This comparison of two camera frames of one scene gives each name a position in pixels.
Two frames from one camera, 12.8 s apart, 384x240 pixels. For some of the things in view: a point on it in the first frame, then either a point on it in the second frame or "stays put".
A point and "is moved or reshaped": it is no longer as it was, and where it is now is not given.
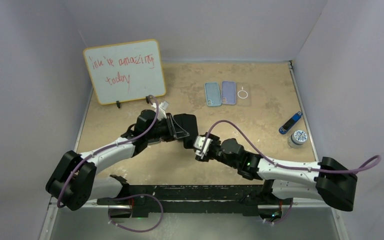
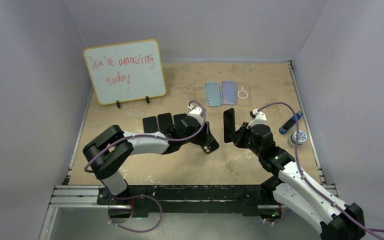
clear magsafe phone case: (243, 94) stays put
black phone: (190, 123) is moved or reshaped
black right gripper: (214, 138) → (237, 136)
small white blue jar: (297, 139) stays put
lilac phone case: (228, 92) stays put
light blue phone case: (212, 94) stays put
